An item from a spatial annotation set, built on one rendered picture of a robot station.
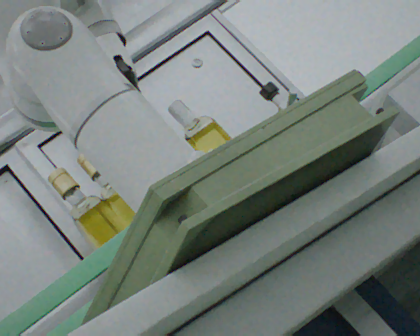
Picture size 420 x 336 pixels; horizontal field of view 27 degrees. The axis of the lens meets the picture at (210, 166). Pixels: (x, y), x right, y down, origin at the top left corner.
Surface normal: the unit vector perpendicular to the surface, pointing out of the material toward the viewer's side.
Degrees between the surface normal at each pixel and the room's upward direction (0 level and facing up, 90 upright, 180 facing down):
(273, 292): 90
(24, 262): 91
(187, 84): 90
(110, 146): 94
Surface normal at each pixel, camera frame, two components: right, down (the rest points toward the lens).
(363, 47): 0.03, -0.44
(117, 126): -0.10, -0.27
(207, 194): 0.32, -0.63
